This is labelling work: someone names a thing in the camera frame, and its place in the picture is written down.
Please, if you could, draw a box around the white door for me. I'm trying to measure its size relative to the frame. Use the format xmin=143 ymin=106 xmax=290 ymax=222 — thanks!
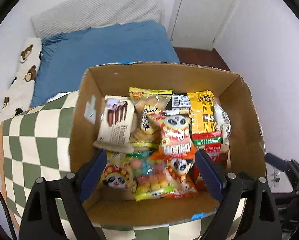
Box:
xmin=168 ymin=0 xmax=238 ymax=50

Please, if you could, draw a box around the yellow black noodle packet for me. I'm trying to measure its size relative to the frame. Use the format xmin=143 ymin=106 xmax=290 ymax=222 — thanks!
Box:
xmin=171 ymin=90 xmax=216 ymax=136

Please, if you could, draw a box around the grey white pillow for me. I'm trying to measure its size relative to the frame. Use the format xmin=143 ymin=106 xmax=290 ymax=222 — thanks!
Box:
xmin=31 ymin=0 xmax=162 ymax=39

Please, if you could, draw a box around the white cookie snack packet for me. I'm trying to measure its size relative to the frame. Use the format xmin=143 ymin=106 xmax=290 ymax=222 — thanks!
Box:
xmin=213 ymin=103 xmax=232 ymax=145

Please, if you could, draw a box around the green white checkered mat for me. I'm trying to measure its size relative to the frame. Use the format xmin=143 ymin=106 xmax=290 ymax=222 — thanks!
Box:
xmin=0 ymin=90 xmax=248 ymax=240

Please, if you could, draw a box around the orange panda snack bag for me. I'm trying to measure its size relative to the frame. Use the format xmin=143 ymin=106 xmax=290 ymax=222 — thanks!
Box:
xmin=147 ymin=109 xmax=196 ymax=161
xmin=164 ymin=158 xmax=198 ymax=198

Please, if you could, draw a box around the bear print pillow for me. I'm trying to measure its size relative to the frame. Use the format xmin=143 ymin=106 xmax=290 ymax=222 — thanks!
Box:
xmin=0 ymin=37 xmax=42 ymax=122

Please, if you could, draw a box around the clear yellow biscuit bag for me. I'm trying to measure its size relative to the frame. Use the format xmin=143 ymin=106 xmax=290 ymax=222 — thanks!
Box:
xmin=129 ymin=87 xmax=173 ymax=148

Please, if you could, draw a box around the black cable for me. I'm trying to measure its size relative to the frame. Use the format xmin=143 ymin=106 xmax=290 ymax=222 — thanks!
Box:
xmin=0 ymin=172 xmax=18 ymax=240

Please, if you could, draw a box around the cardboard milk box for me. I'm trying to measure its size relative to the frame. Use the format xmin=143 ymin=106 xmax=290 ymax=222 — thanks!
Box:
xmin=69 ymin=62 xmax=266 ymax=226

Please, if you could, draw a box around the colourful candy ball bag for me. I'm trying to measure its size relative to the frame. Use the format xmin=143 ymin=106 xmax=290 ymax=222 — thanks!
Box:
xmin=130 ymin=156 xmax=175 ymax=202

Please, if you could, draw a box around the chocolate wafer stick packet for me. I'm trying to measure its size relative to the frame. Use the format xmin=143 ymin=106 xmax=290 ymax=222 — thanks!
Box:
xmin=94 ymin=95 xmax=135 ymax=154

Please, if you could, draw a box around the blue bed sheet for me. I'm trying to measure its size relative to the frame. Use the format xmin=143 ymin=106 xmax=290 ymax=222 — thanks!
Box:
xmin=30 ymin=21 xmax=179 ymax=107

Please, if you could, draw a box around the red green snack packet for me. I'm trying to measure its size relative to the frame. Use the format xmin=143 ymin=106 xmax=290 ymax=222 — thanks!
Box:
xmin=192 ymin=131 xmax=222 ymax=192

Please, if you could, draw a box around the yellow panda snack bag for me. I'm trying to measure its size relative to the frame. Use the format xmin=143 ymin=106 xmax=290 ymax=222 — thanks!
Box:
xmin=96 ymin=152 xmax=137 ymax=193

